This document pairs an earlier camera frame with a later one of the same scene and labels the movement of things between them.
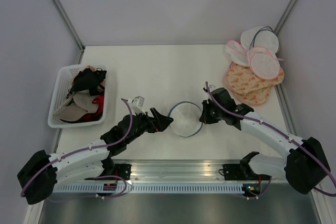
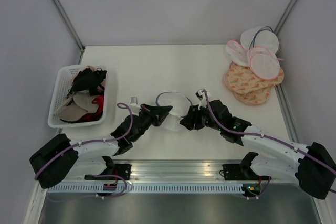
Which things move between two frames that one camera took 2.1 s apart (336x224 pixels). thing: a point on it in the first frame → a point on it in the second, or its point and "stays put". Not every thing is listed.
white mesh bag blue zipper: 259,36 stays put
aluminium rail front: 177,170 stays put
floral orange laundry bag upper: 241,79 stays put
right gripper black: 205,117 → 193,110
